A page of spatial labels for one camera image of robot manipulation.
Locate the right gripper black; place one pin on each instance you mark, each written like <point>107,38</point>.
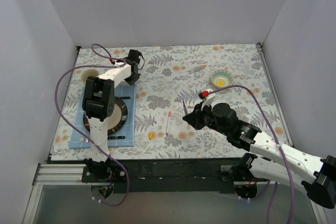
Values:
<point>200,118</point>

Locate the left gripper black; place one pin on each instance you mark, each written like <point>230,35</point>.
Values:
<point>134,77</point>

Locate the purple marker pen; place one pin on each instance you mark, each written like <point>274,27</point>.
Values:
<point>184,107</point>

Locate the white pink marker pen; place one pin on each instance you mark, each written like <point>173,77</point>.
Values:
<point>168,122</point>

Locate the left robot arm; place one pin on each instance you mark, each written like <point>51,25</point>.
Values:
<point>98,105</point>

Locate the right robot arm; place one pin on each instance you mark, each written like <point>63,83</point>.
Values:
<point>311,174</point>

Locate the grey orange marker pen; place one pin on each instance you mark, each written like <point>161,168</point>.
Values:
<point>198,68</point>

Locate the beige ceramic mug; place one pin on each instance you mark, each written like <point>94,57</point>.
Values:
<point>88,73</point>

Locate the yellow patterned bowl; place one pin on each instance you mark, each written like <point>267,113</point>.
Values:
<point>221,78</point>

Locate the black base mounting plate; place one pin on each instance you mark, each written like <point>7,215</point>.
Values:
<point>223,175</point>

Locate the blue checked cloth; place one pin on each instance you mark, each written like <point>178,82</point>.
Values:
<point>127,94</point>

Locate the silver fork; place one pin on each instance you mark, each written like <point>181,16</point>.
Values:
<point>84,138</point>

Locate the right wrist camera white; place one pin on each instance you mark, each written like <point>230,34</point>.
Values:
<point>207,97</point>

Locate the aluminium frame rail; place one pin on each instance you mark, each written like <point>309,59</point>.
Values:
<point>50,174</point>

